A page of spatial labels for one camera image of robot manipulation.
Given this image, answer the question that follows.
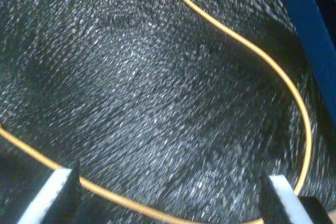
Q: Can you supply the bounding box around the yellow network cable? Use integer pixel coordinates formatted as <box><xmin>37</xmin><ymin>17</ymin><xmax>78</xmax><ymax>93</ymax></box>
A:
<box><xmin>0</xmin><ymin>0</ymin><xmax>313</xmax><ymax>224</ymax></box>

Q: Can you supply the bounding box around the black textured mat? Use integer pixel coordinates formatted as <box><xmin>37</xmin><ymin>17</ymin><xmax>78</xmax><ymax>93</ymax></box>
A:
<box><xmin>0</xmin><ymin>0</ymin><xmax>336</xmax><ymax>224</ymax></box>

